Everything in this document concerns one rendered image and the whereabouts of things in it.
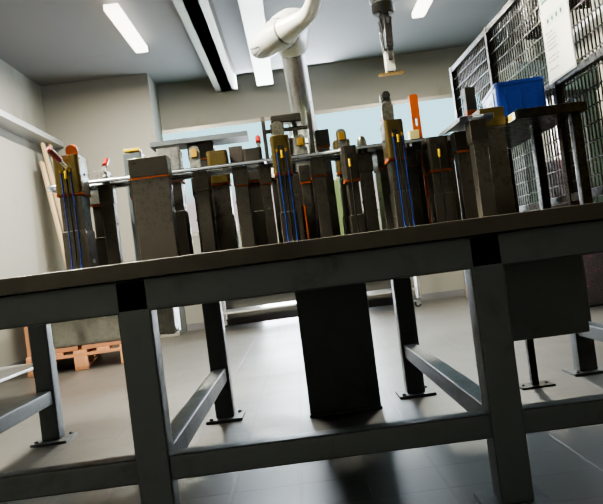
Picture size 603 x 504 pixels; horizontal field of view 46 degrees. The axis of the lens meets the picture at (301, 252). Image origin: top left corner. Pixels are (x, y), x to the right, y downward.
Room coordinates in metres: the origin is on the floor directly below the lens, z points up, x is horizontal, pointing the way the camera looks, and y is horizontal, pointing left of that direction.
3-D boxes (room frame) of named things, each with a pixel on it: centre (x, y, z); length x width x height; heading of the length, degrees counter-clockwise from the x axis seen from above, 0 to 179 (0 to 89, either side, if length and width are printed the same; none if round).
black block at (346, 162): (2.22, -0.19, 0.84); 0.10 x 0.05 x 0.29; 2
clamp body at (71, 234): (2.17, 0.67, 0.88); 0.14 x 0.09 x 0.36; 2
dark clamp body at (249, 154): (2.61, 0.13, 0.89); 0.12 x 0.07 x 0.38; 2
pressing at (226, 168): (2.38, 0.11, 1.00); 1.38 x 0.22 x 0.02; 92
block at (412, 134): (2.53, -0.45, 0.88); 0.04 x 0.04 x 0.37; 2
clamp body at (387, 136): (2.19, -0.33, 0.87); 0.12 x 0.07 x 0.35; 2
